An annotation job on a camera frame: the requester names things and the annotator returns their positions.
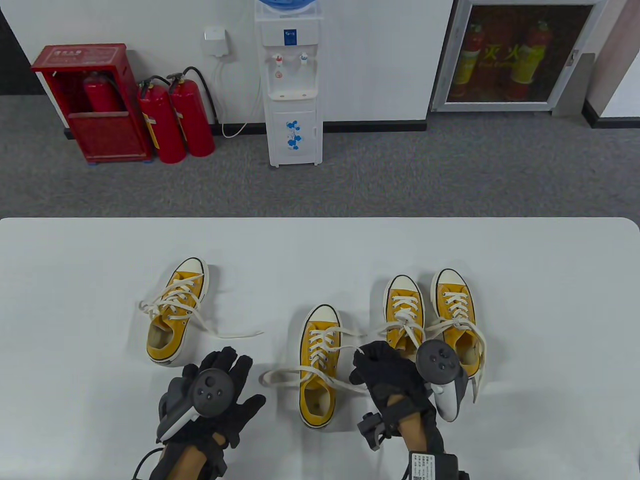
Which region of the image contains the red extinguisher cabinet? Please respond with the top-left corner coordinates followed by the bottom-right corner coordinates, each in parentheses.
top-left (31, 43), bottom-right (153, 165)

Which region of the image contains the white water dispenser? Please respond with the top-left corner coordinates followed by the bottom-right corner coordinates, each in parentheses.
top-left (254, 5), bottom-right (325, 168)

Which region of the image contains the person's right forearm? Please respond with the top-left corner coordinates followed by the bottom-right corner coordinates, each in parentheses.
top-left (397, 415), bottom-right (446, 457)

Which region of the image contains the red yellow fire extinguisher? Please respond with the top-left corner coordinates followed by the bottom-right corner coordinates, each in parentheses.
top-left (510, 20), bottom-right (553, 101)
top-left (452, 22), bottom-right (486, 101)

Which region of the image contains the person's left forearm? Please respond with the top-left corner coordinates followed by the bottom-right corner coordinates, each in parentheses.
top-left (160, 440), bottom-right (216, 480)

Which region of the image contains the white power cable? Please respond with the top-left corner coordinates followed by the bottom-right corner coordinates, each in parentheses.
top-left (214, 55), bottom-right (263, 139)

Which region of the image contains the person's left hand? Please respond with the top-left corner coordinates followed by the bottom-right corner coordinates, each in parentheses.
top-left (181, 346), bottom-right (267, 449)

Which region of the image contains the black white handheld controller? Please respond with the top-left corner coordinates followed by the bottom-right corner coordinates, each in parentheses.
top-left (416, 340), bottom-right (470, 422)
top-left (156, 368), bottom-right (236, 443)

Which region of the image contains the person's right hand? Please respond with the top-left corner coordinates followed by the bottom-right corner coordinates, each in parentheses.
top-left (348, 341), bottom-right (437, 431)

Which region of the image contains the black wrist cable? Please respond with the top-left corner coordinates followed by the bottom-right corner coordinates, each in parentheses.
top-left (132, 447), bottom-right (163, 480)

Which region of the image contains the white shoe lace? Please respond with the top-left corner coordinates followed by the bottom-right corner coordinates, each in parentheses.
top-left (370, 295), bottom-right (427, 361)
top-left (425, 291), bottom-right (487, 405)
top-left (139, 274), bottom-right (264, 341)
top-left (258, 325), bottom-right (383, 397)

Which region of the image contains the black box with white label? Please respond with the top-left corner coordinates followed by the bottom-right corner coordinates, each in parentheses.
top-left (409, 451), bottom-right (471, 480)

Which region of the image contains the blue water bottle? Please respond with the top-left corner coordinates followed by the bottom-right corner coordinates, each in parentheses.
top-left (257, 0), bottom-right (317, 15)

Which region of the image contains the white wall box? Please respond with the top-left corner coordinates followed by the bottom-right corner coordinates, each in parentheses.
top-left (202, 27), bottom-right (232, 58)

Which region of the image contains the glass door fire cabinet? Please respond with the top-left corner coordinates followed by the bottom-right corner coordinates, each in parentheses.
top-left (431, 0), bottom-right (608, 113)

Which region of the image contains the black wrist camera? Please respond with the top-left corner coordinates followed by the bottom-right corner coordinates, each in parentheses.
top-left (357, 411), bottom-right (388, 452)
top-left (210, 436), bottom-right (229, 477)

